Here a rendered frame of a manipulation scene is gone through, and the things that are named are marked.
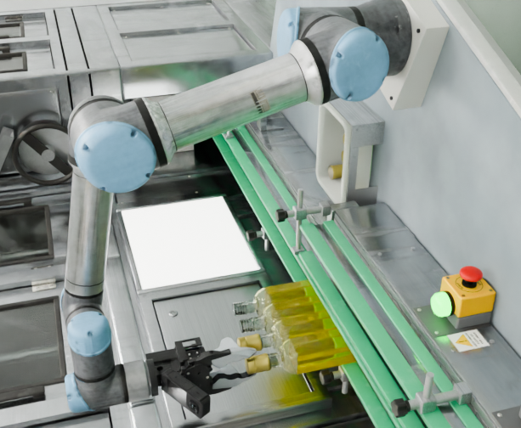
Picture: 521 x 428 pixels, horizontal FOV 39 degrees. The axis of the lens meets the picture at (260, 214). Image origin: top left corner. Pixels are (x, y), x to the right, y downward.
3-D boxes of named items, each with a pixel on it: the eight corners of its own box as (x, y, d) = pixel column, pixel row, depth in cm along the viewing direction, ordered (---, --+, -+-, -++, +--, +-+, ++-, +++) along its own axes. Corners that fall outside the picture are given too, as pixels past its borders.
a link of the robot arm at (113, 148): (352, 3, 129) (56, 111, 120) (393, 22, 117) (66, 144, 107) (363, 66, 135) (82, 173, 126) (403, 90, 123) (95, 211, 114)
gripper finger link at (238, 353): (246, 324, 146) (202, 341, 145) (254, 344, 141) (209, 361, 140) (249, 335, 147) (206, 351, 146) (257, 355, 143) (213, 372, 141)
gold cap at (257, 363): (265, 362, 147) (244, 367, 146) (265, 349, 146) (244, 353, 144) (270, 374, 144) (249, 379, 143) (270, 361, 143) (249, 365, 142)
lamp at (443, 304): (440, 305, 134) (426, 307, 133) (444, 285, 131) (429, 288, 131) (453, 320, 130) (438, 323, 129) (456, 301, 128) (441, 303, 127)
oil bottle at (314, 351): (370, 340, 155) (274, 360, 149) (372, 319, 152) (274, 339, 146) (382, 357, 150) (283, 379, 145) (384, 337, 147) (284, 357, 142)
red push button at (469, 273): (453, 281, 131) (455, 266, 129) (472, 277, 132) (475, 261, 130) (464, 294, 128) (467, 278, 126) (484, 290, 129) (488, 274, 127)
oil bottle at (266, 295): (340, 291, 169) (251, 308, 163) (341, 272, 166) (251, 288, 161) (349, 306, 164) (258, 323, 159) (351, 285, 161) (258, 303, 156)
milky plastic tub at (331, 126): (346, 174, 188) (314, 178, 186) (353, 92, 176) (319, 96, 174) (374, 207, 174) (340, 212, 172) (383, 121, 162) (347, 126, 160)
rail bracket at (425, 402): (461, 389, 120) (387, 406, 117) (468, 355, 116) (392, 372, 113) (474, 406, 117) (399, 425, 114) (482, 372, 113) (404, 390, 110)
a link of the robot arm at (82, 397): (65, 389, 131) (70, 425, 135) (126, 377, 134) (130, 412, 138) (62, 362, 138) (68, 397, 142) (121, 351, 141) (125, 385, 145)
